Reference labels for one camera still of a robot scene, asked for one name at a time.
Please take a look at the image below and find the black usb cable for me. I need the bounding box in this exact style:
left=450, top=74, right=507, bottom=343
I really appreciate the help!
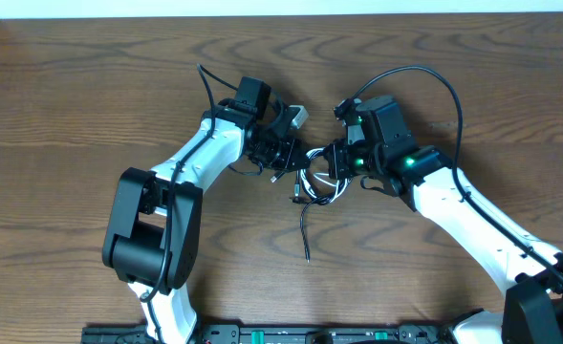
left=270, top=147, right=354, bottom=264

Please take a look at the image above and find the white usb cable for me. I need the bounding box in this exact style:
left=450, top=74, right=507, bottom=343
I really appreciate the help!
left=298, top=146, right=354, bottom=204

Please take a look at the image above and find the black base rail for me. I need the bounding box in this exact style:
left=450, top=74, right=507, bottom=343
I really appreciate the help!
left=80, top=324, right=452, bottom=344

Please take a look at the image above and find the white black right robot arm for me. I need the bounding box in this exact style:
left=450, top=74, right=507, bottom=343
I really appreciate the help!
left=324, top=96, right=563, bottom=343

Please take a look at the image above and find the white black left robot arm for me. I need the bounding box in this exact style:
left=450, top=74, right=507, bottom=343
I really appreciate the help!
left=102, top=99, right=309, bottom=343

